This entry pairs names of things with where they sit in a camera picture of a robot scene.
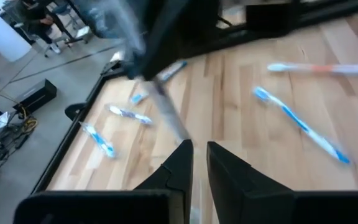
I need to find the wrapped orange white toothbrush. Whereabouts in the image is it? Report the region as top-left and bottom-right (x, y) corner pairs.
(266, 62), (358, 76)

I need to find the black aluminium table frame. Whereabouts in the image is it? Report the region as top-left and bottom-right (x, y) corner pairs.
(31, 0), (358, 195)

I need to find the floor cable tangle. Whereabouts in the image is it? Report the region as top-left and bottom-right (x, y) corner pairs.
(0, 107), (39, 187)

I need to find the office chair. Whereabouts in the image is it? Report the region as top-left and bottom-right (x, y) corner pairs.
(44, 0), (93, 58)

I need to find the blue white toothbrush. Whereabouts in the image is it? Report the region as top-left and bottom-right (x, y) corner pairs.
(79, 121), (117, 159)
(252, 86), (351, 165)
(130, 59), (188, 106)

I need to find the person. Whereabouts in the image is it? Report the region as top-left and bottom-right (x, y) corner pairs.
(14, 0), (63, 54)

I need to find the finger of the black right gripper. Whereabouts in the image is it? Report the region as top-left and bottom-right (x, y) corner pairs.
(126, 0), (188, 80)

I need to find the white pillar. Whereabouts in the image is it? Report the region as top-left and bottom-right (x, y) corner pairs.
(0, 0), (32, 62)

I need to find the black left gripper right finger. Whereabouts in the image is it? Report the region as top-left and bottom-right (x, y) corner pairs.
(206, 141), (358, 224)

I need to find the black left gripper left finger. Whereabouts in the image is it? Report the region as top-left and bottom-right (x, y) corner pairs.
(12, 139), (195, 224)

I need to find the black floor box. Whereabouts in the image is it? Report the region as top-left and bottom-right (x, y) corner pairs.
(12, 78), (58, 115)

